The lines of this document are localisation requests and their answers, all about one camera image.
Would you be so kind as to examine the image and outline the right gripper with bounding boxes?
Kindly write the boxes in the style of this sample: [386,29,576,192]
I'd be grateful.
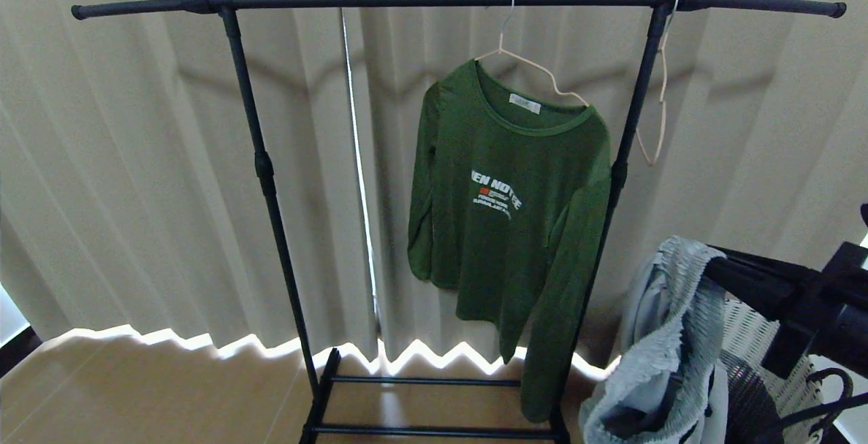
[761,241,868,380]

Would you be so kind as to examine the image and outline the pale grey shorts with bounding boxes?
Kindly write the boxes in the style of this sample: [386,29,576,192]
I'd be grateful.
[578,236,730,444]

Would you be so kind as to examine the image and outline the green sleeveless shirt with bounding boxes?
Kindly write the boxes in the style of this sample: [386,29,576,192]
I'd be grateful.
[407,59,613,424]

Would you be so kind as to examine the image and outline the pink clothes hanger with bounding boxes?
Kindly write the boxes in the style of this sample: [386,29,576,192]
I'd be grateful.
[475,0,591,107]
[634,0,681,167]

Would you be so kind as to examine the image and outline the white laundry basket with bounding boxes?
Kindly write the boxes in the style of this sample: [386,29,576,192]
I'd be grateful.
[719,298,856,444]

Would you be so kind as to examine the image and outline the beige curtain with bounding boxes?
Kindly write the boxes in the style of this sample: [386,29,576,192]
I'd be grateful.
[0,0,868,380]

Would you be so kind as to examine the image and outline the black cable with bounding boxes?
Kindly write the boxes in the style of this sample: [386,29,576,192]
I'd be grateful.
[753,393,868,444]

